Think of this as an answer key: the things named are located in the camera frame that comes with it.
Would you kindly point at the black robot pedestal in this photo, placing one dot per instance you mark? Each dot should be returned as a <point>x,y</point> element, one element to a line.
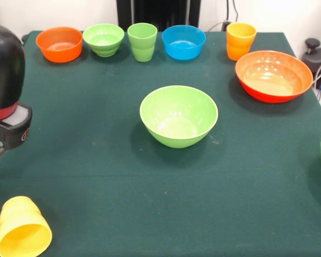
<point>157,12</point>

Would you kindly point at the dark green table cloth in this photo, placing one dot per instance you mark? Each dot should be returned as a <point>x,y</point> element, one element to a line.
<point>163,192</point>

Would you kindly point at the green plastic cup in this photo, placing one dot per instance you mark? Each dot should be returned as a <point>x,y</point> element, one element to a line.
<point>142,45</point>

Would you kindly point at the small green plastic bowl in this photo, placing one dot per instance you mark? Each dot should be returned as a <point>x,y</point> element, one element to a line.
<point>104,37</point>

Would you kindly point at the small orange plastic bowl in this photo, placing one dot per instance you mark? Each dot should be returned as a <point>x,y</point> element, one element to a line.
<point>60,42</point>

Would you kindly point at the blue plastic bowl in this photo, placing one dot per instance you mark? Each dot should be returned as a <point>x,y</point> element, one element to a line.
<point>183,42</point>

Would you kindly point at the black knobbed equipment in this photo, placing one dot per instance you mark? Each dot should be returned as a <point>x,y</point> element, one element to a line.
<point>318,61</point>

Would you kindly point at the yellow plastic cup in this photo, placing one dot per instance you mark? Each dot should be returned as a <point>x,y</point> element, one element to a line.
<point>240,42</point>
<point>21,227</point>

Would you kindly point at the black power plug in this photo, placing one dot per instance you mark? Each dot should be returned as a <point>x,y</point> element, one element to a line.
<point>226,25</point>

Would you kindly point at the large orange plastic bowl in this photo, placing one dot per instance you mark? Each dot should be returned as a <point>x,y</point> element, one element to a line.
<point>274,77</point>

